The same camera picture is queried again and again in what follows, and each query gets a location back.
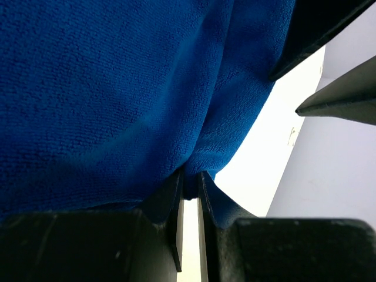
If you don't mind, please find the blue microfiber towel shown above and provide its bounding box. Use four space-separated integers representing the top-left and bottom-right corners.
1 1 295 217

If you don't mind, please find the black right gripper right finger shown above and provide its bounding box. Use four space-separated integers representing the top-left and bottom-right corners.
197 172 375 281

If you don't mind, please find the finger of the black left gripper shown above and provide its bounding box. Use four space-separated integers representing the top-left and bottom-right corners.
268 0 375 82
296 57 375 125

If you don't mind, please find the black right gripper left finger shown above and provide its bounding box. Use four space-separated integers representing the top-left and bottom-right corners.
1 170 184 281

